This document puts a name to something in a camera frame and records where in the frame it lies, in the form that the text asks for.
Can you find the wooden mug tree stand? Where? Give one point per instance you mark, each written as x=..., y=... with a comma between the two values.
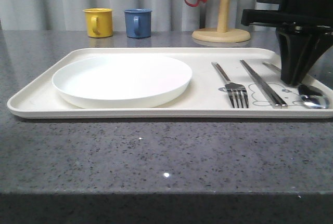
x=222, y=33

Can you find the cream rabbit serving tray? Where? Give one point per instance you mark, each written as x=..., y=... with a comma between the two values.
x=205, y=95

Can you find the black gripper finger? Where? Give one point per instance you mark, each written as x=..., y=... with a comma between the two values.
x=300, y=48

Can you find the white round plate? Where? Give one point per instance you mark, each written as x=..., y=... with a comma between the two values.
x=122, y=81

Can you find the blue enamel mug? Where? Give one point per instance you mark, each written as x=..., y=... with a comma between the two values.
x=138, y=22

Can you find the silver metal fork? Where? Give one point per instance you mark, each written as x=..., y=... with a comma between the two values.
x=237, y=93

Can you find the silver metal chopsticks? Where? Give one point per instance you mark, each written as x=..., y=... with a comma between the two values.
x=262, y=83

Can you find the silver metal spoon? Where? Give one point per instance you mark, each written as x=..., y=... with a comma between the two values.
x=310, y=96

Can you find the yellow enamel mug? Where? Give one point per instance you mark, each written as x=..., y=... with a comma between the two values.
x=99, y=22

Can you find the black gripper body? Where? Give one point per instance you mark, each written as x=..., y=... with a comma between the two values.
x=299, y=12

